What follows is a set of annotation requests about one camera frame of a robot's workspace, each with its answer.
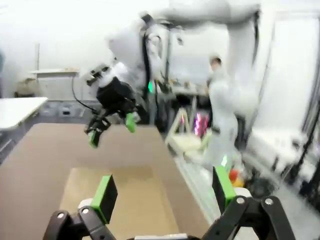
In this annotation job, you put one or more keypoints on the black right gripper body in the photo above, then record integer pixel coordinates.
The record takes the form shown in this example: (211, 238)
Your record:
(116, 96)

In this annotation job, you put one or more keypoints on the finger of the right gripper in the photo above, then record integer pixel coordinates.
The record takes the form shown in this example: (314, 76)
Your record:
(95, 137)
(130, 121)

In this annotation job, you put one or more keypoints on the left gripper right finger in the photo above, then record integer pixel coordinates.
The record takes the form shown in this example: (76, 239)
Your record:
(225, 190)

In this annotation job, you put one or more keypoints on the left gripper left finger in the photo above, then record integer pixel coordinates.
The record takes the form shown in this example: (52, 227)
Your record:
(105, 197)

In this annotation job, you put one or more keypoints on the brown cardboard box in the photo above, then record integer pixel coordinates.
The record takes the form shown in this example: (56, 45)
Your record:
(140, 200)

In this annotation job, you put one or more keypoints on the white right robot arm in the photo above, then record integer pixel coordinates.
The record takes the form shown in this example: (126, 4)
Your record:
(200, 12)

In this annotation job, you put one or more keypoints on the white cabinet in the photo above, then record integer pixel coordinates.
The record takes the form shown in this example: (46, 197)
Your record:
(55, 85)

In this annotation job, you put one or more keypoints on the white table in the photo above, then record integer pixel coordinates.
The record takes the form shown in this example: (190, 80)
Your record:
(17, 110)

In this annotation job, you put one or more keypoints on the person in white clothes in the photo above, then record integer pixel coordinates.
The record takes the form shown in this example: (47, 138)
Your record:
(222, 100)

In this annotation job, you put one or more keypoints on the pale wooden frame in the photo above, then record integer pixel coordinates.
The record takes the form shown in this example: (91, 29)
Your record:
(186, 142)

